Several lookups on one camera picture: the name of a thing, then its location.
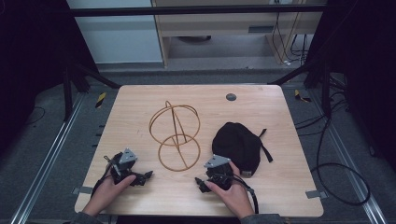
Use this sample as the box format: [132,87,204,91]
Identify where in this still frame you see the hanging desk cables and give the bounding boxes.
[271,11,310,67]

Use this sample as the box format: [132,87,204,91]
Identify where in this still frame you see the grey metal table bracket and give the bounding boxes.
[71,186,94,196]
[304,189,329,200]

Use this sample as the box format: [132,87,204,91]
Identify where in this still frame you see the yellow black striped tape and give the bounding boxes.
[94,91,107,109]
[293,89,312,104]

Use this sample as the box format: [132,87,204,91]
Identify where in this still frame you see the black cap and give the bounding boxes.
[211,121,275,178]

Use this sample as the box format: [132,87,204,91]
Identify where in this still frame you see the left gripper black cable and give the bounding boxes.
[91,155,116,198]

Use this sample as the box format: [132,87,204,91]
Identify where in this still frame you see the black metal stand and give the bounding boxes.
[61,59,121,123]
[268,58,333,119]

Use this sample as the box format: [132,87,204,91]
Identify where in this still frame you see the person's right hand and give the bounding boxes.
[205,161,255,220]

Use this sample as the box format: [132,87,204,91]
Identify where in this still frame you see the white cabinet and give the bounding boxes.
[65,0,163,65]

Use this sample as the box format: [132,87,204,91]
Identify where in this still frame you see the bundle of black floor cables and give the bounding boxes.
[293,74,351,138]

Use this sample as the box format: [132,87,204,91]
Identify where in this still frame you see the light wooden desk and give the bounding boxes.
[150,0,329,68]

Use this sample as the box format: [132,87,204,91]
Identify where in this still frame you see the person's left hand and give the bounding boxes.
[82,174,137,217]

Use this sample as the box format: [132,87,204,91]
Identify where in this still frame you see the thin black floor cable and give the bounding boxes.
[25,105,47,126]

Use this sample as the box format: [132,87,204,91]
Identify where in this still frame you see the black horizontal frame bar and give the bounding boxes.
[69,4,327,18]

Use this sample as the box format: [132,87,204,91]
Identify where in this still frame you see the looped black floor cable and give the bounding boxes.
[310,118,372,207]

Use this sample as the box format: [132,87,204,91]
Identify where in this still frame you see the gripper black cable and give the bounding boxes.
[91,155,116,198]
[228,174,261,216]

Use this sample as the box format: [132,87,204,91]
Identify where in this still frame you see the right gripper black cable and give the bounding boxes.
[228,174,261,216]

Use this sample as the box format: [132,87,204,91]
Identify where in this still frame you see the golden wire hat stand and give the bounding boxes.
[148,100,202,173]

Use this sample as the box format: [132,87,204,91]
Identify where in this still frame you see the silver metal floor rail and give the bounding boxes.
[310,89,389,224]
[8,92,86,224]

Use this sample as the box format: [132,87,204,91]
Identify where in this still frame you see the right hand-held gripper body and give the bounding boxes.
[203,154,234,191]

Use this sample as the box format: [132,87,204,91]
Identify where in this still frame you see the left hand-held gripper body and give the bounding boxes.
[109,147,138,186]

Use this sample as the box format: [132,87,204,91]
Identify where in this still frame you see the black curtain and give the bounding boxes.
[0,0,100,158]
[304,0,396,174]

